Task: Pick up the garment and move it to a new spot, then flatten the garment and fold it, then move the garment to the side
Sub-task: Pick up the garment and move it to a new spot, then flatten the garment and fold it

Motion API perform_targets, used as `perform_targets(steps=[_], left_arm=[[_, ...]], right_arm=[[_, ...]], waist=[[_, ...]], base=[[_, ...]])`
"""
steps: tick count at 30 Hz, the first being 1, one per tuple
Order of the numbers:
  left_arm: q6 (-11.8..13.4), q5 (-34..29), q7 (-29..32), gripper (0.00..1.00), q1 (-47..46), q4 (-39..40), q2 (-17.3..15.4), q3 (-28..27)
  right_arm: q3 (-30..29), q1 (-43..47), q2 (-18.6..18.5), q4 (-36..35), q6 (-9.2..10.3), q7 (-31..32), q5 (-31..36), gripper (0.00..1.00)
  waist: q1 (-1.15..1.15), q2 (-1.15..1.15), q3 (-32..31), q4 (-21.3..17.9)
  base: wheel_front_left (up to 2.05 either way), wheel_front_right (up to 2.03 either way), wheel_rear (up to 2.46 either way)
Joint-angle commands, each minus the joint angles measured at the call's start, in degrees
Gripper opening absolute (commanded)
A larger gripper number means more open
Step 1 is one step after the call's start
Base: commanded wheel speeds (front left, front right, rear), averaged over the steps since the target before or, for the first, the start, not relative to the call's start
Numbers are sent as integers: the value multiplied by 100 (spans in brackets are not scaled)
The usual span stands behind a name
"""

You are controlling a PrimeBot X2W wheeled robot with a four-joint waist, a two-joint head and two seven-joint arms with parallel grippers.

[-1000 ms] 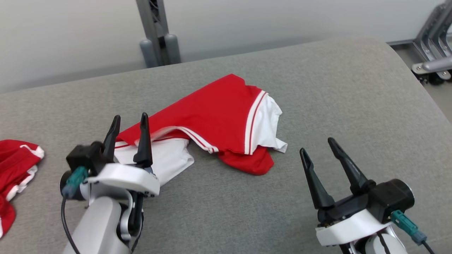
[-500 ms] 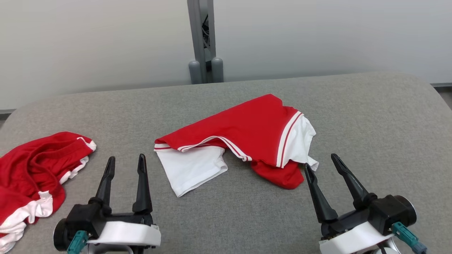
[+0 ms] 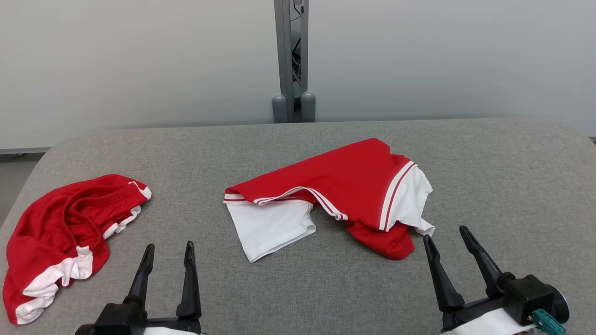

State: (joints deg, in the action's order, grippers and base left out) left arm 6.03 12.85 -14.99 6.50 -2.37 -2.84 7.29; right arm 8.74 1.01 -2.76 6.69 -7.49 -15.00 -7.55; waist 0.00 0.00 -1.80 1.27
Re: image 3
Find grey metal post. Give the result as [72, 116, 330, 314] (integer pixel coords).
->
[274, 0, 294, 123]
[300, 0, 309, 94]

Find black cables between posts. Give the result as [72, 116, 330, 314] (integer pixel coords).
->
[291, 0, 302, 87]

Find grey upholstered fabric surface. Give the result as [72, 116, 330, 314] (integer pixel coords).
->
[0, 119, 596, 335]

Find teal right camera connector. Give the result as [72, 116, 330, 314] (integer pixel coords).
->
[532, 308, 567, 335]

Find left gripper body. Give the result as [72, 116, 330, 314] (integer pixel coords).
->
[143, 317, 206, 335]

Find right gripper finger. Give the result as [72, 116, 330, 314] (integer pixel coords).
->
[423, 235, 465, 312]
[460, 226, 515, 297]

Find grey cylinder bumper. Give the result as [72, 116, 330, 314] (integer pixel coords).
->
[301, 91, 316, 123]
[272, 94, 287, 124]

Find red shirt white sleeves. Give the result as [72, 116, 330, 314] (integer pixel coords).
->
[223, 138, 435, 263]

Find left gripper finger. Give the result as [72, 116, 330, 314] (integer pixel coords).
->
[176, 241, 202, 319]
[125, 243, 155, 305]

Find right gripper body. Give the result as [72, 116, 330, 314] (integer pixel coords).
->
[440, 297, 537, 335]

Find red shorts white trim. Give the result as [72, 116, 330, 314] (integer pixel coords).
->
[2, 174, 152, 325]

